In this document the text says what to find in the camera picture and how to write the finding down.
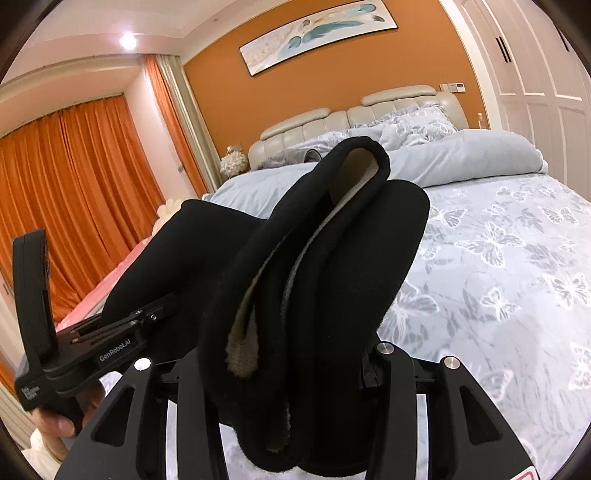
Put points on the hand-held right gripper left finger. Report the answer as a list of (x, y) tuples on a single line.
[(194, 415)]

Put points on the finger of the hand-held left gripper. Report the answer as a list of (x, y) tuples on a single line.
[(157, 311)]

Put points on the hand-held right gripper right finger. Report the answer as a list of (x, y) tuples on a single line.
[(390, 397)]

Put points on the black pants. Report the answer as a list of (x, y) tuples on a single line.
[(323, 277)]

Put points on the person's left forearm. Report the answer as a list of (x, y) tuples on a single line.
[(44, 452)]

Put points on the person's left hand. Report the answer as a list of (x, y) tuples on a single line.
[(55, 422)]

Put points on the pink blanket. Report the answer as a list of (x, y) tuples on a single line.
[(101, 286)]

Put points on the white plush toy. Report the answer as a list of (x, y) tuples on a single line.
[(168, 212)]

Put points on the orange curtain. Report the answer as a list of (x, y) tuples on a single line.
[(92, 184), (171, 120)]

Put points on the bed with butterfly sheet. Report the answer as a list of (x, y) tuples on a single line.
[(485, 277)]

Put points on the white bedside lamp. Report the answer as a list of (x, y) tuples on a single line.
[(233, 161)]

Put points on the beige curtain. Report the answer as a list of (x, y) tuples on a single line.
[(194, 129)]

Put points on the dark grey furry cushion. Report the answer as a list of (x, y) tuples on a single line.
[(277, 159)]

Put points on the grey pillow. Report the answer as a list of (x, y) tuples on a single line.
[(323, 141)]

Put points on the beige leather headboard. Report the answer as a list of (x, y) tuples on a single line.
[(314, 122)]

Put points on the grey folded duvet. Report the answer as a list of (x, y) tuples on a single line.
[(461, 157)]

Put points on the round ceiling light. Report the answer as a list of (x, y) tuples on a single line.
[(129, 41)]

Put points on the butterfly print pillow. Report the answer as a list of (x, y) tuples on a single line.
[(415, 122)]

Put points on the white wardrobe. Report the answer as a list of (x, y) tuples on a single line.
[(531, 69)]

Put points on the wall control panel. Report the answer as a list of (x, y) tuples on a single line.
[(453, 86)]

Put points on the feather wall painting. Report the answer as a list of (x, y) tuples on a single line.
[(318, 37)]

